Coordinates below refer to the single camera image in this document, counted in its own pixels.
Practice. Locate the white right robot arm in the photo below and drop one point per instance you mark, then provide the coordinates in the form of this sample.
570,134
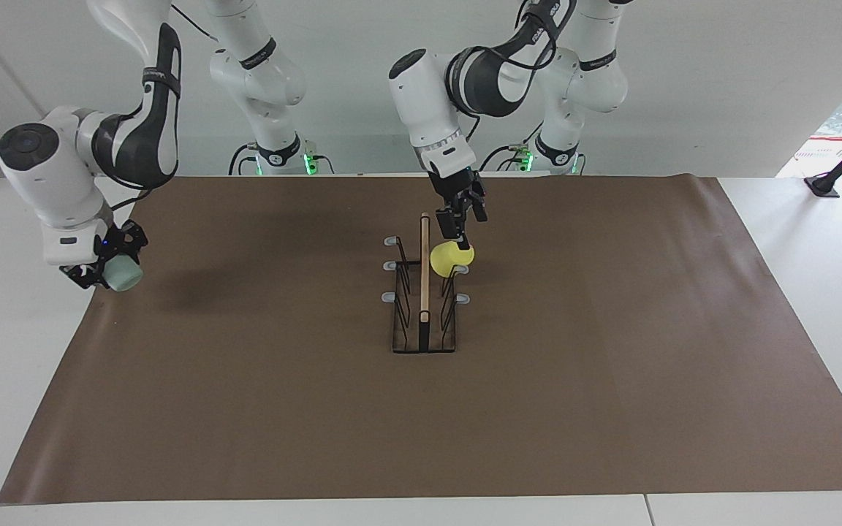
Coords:
63,183

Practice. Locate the pale green plastic cup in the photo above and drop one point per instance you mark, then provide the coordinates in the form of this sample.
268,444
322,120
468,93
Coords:
125,274

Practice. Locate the white red-lined sheet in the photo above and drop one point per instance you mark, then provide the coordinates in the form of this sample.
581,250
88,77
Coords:
816,153

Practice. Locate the yellow plastic cup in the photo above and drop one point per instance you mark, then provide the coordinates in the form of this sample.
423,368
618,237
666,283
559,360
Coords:
446,259

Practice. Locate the brown table mat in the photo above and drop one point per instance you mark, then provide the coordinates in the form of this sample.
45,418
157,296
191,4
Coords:
282,409

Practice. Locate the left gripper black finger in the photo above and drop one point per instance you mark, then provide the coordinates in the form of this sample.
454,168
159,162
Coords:
454,223
479,204

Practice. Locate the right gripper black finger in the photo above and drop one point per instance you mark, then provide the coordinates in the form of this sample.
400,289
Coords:
88,276
137,237

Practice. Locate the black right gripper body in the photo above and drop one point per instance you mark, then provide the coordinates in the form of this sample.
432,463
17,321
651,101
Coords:
110,241

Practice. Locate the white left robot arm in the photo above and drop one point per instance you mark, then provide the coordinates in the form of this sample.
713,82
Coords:
428,102

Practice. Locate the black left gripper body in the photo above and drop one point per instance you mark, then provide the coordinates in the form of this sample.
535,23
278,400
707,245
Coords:
457,188

